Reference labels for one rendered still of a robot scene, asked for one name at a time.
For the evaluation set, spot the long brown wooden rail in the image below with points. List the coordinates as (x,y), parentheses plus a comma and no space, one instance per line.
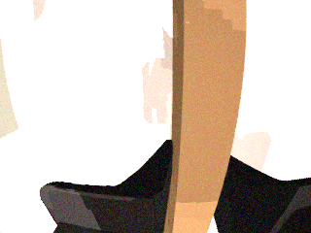
(208,58)

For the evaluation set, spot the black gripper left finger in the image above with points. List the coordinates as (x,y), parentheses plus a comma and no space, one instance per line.
(137,205)

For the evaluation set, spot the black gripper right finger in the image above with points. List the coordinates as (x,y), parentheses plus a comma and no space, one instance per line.
(254,202)

